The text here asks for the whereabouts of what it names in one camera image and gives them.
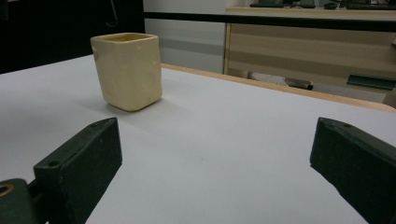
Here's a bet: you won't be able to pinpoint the dark keyboards on desk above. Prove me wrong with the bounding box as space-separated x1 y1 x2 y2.
248 0 396 10

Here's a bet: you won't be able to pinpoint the black curtain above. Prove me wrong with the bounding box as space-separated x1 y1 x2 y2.
0 0 146 76

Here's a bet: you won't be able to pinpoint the light wooden desk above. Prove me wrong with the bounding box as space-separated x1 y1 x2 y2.
222 7 396 108

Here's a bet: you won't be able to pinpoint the black horizontal frame bar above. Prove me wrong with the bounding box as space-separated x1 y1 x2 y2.
143 11 396 34

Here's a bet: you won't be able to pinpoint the white table cover board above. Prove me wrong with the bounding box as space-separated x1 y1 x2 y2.
0 54 396 224

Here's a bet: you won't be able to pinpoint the white cabinet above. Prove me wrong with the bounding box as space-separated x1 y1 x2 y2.
142 0 227 75

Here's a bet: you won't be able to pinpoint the cream square cup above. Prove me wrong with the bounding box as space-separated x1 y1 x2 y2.
90 32 163 113

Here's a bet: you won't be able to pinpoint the wooden table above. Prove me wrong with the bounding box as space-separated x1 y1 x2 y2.
160 63 396 115

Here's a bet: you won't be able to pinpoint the dark desk handle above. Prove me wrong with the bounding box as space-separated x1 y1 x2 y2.
346 73 396 91

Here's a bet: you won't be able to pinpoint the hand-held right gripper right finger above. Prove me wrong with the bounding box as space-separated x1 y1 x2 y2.
309 117 396 224

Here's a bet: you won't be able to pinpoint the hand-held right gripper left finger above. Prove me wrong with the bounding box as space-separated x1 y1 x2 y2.
33 117 123 224

